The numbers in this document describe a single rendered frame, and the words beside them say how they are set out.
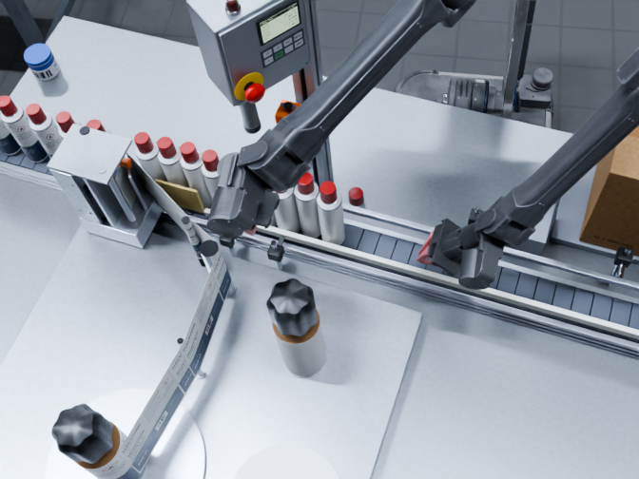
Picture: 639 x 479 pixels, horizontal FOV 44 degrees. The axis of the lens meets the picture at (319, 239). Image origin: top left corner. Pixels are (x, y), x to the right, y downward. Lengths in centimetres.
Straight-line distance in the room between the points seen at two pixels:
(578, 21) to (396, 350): 208
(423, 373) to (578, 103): 171
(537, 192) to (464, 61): 185
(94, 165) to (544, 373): 99
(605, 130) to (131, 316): 101
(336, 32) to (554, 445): 211
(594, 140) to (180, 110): 110
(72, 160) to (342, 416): 73
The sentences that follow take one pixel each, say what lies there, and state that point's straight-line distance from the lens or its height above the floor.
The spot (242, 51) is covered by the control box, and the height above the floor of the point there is 141.
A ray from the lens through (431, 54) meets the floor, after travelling 322.
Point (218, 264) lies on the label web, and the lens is 155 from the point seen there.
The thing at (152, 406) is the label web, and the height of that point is 104.
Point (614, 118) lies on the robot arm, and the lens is 132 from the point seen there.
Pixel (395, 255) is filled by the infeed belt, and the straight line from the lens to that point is 170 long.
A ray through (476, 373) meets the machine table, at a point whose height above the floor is 83.
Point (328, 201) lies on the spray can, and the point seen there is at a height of 106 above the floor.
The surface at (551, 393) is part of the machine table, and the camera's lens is 167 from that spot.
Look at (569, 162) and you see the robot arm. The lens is 136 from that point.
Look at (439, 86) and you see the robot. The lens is 280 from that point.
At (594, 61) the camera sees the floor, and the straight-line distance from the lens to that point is 328.
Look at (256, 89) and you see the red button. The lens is 138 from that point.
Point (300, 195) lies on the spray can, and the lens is 159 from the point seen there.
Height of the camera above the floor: 239
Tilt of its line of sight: 61 degrees down
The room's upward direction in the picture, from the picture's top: 8 degrees counter-clockwise
